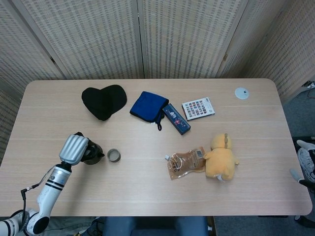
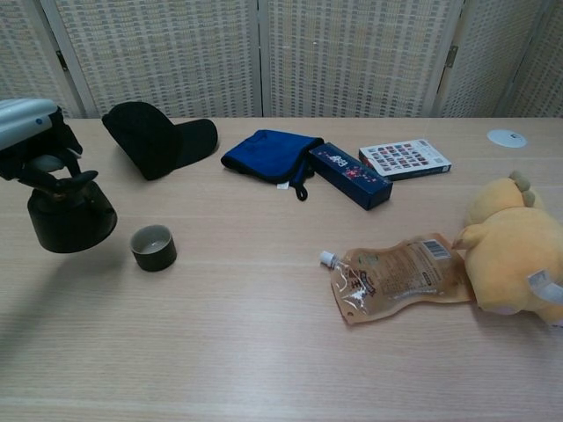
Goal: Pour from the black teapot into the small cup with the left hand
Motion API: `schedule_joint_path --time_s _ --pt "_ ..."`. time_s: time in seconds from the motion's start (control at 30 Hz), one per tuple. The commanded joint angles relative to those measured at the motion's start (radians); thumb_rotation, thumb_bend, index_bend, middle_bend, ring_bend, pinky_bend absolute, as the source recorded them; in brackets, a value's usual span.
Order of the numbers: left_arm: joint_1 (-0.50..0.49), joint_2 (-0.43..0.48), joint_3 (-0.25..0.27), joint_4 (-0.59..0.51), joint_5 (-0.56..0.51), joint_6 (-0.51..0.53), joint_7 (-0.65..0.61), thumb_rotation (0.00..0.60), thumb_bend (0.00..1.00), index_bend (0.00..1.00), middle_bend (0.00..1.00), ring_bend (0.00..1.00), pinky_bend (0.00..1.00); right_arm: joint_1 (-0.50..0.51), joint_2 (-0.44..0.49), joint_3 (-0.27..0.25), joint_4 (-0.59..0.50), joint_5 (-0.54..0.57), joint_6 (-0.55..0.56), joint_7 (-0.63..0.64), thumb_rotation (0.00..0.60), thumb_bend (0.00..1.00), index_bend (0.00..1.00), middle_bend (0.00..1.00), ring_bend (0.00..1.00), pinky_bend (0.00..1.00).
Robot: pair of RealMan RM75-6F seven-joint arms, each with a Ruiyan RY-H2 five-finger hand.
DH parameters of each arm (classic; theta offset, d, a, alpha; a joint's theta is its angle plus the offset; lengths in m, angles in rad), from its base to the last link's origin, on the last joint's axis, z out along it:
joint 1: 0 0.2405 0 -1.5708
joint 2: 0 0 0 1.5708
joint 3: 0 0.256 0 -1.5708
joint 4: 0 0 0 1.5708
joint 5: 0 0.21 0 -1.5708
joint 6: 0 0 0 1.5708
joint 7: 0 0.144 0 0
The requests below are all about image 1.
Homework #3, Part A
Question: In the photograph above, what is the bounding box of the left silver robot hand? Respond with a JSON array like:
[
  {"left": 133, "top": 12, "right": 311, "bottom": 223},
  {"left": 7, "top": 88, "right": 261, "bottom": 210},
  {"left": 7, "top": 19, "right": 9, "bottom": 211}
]
[{"left": 58, "top": 132, "right": 91, "bottom": 166}]

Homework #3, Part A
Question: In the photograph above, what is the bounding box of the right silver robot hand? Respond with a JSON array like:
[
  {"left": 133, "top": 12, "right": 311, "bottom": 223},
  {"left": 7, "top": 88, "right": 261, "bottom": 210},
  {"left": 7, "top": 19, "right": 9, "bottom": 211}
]
[{"left": 289, "top": 139, "right": 315, "bottom": 189}]

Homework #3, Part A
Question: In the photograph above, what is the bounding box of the black teapot with handle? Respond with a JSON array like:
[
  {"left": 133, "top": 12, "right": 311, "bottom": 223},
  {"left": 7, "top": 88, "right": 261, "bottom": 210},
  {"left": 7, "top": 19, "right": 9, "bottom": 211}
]
[{"left": 81, "top": 139, "right": 105, "bottom": 165}]

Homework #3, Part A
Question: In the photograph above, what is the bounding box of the dark green ceramic cup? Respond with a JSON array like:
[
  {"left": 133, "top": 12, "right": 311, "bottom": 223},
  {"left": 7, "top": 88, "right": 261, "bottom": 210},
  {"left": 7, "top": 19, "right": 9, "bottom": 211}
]
[{"left": 106, "top": 148, "right": 122, "bottom": 163}]

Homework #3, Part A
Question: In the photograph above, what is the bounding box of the black baseball cap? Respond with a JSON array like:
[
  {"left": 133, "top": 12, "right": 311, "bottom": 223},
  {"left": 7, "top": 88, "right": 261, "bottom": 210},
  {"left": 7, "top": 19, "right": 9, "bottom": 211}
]
[{"left": 81, "top": 84, "right": 128, "bottom": 121}]

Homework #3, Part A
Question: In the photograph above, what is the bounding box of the blue cloth with black trim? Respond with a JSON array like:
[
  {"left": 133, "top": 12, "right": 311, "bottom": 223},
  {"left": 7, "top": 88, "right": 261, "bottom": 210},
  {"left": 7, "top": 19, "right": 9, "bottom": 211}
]
[{"left": 129, "top": 91, "right": 170, "bottom": 131}]

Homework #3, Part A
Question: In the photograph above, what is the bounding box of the yellow plush toy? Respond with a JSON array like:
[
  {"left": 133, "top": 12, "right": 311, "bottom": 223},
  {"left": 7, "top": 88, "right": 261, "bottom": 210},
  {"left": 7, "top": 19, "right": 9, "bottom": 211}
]
[{"left": 203, "top": 133, "right": 240, "bottom": 183}]

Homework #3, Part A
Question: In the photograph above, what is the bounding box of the dark blue chair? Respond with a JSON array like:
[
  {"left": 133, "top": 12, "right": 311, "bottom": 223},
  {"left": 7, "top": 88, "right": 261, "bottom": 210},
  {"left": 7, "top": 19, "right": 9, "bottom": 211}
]
[{"left": 102, "top": 216, "right": 215, "bottom": 236}]

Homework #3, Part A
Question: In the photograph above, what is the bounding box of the dark blue long carton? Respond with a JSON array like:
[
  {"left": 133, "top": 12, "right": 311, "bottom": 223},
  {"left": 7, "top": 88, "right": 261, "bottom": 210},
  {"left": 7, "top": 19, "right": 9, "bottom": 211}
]
[{"left": 162, "top": 103, "right": 191, "bottom": 136}]

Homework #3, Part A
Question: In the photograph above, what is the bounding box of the brown spout pouch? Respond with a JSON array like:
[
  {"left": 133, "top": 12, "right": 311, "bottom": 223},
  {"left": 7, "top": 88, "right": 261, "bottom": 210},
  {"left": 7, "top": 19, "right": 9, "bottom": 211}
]
[{"left": 165, "top": 146, "right": 206, "bottom": 180}]

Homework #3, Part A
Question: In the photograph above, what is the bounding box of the woven folding screen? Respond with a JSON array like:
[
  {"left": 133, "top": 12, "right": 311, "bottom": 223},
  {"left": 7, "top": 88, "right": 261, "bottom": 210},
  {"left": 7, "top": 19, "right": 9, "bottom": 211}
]
[{"left": 0, "top": 0, "right": 315, "bottom": 165}]

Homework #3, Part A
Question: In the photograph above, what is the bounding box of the white box with picture grid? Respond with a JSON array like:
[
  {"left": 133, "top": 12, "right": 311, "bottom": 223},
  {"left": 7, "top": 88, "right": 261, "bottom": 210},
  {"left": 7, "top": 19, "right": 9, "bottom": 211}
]
[{"left": 181, "top": 96, "right": 216, "bottom": 121}]

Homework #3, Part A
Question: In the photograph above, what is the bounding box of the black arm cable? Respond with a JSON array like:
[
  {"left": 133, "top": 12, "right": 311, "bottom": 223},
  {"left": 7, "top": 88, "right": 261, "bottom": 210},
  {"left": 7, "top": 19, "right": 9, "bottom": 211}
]
[{"left": 20, "top": 172, "right": 54, "bottom": 222}]

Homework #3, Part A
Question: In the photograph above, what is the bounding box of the black floor cable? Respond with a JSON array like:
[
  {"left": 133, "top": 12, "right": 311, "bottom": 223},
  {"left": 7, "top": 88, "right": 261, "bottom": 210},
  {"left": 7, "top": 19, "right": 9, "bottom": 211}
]
[{"left": 301, "top": 80, "right": 315, "bottom": 99}]

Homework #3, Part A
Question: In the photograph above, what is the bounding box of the white round cable grommet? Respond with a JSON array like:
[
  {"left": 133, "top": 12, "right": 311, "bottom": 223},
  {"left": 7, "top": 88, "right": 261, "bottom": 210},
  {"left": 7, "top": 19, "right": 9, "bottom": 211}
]
[{"left": 234, "top": 87, "right": 250, "bottom": 100}]

